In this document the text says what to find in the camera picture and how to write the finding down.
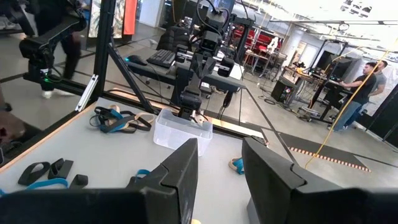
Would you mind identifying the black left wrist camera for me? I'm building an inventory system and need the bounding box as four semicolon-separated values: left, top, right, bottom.
200;30;220;52

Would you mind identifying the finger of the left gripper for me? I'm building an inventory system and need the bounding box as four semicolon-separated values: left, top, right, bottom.
191;52;205;78
201;57;217;80

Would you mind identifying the black computer mouse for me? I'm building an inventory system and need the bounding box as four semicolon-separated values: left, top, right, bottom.
126;55;149;67

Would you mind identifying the short black rubber band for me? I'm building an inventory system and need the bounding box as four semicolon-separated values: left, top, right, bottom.
17;161;51;187
47;157;75;180
68;174;89;190

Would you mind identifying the black monitor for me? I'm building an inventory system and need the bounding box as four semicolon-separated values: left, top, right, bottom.
315;50;352;78

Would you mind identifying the thin black rubber band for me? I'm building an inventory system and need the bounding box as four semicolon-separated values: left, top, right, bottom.
124;110;153;132
89;106;125;134

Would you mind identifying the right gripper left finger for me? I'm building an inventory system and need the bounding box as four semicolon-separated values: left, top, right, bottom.
0;138;199;224

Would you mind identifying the red storage shelf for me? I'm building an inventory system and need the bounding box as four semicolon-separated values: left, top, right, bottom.
231;26;280;57

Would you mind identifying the person's hand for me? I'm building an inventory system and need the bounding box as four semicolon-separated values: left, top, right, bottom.
0;110;25;144

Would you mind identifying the yellow extension cable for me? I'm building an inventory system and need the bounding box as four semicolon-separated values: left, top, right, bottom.
304;37;398;170

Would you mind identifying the silver metal bracket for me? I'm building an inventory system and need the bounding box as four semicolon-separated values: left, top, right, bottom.
75;73;99;112

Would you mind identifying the black computer tower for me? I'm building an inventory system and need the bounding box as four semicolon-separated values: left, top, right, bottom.
271;79;296;103

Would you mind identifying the thin blue rubber band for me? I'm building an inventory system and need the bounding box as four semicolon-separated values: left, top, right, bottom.
0;177;69;197

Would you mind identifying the black keyboard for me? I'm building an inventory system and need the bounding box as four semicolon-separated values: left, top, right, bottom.
146;49;177;69

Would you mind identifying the patterned hanging cloth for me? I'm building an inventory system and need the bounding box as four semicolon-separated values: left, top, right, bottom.
88;0;126;39

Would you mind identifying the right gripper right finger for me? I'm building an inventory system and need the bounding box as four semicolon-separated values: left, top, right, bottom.
242;136;398;224

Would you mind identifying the white paper sheet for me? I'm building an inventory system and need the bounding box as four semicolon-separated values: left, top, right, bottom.
228;62;245;81

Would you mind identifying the person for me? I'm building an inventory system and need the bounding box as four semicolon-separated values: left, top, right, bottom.
328;61;377;132
40;0;86;100
368;60;389;98

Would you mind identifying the wide blue rubber band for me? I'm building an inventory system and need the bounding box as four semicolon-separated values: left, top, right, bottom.
232;157;246;175

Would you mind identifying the black orange-striped floor mat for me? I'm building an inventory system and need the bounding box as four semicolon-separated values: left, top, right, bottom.
279;132;371;174

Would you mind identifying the orange hanging cloth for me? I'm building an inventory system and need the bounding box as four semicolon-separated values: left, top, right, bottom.
123;0;138;35

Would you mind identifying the clear plastic basket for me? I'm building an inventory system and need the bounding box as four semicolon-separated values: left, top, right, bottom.
153;108;213;157

